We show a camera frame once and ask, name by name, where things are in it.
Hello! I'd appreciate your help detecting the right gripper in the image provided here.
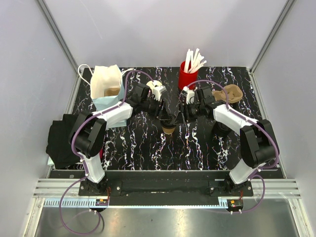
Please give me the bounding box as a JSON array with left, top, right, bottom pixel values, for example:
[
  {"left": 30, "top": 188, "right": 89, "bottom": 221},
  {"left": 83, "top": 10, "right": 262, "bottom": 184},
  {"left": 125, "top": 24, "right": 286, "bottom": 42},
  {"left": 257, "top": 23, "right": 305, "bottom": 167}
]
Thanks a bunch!
[{"left": 173, "top": 101, "right": 204, "bottom": 125}]

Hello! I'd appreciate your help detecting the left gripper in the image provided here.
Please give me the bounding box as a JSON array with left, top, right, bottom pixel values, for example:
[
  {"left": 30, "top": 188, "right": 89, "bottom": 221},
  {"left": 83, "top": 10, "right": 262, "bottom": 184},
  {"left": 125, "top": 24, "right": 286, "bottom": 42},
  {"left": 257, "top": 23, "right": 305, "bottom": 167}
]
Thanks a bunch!
[{"left": 141, "top": 96, "right": 170, "bottom": 120}]

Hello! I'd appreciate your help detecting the single brown paper cup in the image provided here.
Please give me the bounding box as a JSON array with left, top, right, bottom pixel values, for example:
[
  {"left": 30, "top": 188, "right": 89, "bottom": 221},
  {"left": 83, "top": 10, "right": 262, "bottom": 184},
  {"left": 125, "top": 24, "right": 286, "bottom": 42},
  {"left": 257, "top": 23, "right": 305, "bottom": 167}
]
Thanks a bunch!
[{"left": 162, "top": 124, "right": 176, "bottom": 135}]

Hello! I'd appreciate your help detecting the light blue paper bag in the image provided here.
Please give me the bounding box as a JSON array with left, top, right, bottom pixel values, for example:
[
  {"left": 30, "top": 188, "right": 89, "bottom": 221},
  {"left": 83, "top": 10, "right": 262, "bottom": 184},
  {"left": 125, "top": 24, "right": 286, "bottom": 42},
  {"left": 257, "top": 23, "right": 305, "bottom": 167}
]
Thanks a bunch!
[{"left": 78, "top": 64, "right": 135, "bottom": 128}]

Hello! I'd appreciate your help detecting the black plastic cup lid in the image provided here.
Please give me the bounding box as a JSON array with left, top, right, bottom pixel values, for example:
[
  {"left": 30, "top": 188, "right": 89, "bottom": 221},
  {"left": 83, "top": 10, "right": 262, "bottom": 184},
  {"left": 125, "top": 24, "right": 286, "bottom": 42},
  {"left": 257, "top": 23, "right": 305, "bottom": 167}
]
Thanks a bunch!
[{"left": 160, "top": 115, "right": 176, "bottom": 129}]

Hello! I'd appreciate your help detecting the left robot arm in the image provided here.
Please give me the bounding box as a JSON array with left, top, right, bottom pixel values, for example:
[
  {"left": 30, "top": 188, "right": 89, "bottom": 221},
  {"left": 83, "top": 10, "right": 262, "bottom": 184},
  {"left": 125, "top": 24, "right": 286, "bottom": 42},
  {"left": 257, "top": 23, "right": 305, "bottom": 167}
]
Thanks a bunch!
[{"left": 69, "top": 80, "right": 175, "bottom": 196}]

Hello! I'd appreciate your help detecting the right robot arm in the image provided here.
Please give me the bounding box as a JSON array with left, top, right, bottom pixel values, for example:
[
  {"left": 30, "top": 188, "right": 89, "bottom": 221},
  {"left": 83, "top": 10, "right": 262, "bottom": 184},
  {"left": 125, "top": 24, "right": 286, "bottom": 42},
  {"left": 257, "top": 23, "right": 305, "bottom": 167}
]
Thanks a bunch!
[{"left": 175, "top": 84, "right": 279, "bottom": 196}]

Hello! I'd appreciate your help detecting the stack of paper cups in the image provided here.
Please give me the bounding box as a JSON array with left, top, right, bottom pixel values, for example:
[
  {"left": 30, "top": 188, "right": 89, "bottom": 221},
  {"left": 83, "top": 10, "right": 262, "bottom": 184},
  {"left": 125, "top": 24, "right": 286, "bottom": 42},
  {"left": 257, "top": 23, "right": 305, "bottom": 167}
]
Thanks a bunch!
[{"left": 146, "top": 80, "right": 162, "bottom": 89}]

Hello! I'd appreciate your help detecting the black marble pattern mat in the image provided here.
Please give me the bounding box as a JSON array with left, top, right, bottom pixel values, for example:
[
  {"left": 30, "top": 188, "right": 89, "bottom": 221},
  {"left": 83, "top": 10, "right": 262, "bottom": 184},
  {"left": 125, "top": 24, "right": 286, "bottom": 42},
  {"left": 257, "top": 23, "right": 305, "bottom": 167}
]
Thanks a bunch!
[{"left": 64, "top": 67, "right": 262, "bottom": 170}]

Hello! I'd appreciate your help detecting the stack of black lids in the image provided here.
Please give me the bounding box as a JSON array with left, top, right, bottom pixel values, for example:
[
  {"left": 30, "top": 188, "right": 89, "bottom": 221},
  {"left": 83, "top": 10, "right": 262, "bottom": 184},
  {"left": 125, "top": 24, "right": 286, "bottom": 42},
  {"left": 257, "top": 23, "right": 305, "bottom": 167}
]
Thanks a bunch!
[{"left": 212, "top": 121, "right": 232, "bottom": 137}]

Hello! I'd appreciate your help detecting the red straw holder cup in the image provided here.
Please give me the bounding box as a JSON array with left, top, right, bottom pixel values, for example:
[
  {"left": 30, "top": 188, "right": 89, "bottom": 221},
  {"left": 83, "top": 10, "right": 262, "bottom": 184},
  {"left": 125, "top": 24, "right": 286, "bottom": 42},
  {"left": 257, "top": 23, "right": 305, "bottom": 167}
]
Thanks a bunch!
[{"left": 178, "top": 61, "right": 198, "bottom": 90}]

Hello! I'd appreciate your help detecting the white wrapped straws bundle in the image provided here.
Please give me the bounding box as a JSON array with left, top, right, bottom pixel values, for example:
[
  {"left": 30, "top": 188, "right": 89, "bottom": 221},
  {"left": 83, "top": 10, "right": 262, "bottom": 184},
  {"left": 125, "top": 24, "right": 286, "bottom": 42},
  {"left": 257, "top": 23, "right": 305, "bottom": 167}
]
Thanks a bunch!
[{"left": 183, "top": 48, "right": 207, "bottom": 74}]

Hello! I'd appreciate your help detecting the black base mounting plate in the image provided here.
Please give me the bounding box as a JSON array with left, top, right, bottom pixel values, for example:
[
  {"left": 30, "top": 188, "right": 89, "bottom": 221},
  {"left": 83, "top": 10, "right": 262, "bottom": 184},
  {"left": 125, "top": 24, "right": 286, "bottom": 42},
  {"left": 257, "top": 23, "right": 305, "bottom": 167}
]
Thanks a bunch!
[{"left": 79, "top": 170, "right": 253, "bottom": 197}]

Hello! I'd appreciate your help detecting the black cloth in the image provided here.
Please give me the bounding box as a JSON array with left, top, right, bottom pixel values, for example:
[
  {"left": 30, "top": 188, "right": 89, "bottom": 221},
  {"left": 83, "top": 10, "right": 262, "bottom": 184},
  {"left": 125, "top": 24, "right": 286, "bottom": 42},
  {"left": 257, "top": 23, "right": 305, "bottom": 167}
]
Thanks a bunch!
[{"left": 46, "top": 114, "right": 80, "bottom": 169}]

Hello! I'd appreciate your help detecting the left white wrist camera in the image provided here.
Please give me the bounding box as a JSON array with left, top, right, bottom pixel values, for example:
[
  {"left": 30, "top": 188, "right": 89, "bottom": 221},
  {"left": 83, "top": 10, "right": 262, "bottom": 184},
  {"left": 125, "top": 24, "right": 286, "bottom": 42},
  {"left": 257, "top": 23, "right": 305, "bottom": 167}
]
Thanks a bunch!
[{"left": 152, "top": 80, "right": 166, "bottom": 101}]

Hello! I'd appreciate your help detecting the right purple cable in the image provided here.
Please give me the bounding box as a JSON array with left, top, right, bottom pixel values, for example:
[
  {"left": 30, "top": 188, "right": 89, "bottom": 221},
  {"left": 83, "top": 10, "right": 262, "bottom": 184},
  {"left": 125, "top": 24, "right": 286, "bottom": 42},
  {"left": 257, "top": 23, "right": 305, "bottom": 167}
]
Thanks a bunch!
[{"left": 185, "top": 79, "right": 280, "bottom": 214}]

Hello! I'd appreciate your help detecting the purple cable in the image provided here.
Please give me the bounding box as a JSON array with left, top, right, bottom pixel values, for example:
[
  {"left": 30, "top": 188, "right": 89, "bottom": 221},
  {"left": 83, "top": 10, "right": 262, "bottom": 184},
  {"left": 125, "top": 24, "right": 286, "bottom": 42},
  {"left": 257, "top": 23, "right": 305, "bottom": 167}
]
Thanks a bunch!
[
  {"left": 58, "top": 70, "right": 158, "bottom": 235},
  {"left": 185, "top": 79, "right": 280, "bottom": 214}
]

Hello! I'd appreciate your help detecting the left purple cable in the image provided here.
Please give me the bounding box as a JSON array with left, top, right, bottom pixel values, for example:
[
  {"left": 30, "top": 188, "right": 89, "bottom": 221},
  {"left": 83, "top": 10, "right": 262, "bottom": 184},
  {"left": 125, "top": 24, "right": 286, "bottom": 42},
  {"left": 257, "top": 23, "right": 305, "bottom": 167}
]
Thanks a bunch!
[{"left": 58, "top": 70, "right": 158, "bottom": 235}]

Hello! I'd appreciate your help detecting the aluminium frame rail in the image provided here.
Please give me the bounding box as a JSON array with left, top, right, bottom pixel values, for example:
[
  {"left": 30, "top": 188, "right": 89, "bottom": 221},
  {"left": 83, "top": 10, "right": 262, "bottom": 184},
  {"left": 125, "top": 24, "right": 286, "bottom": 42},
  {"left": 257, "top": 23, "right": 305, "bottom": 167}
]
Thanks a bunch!
[{"left": 23, "top": 178, "right": 316, "bottom": 237}]

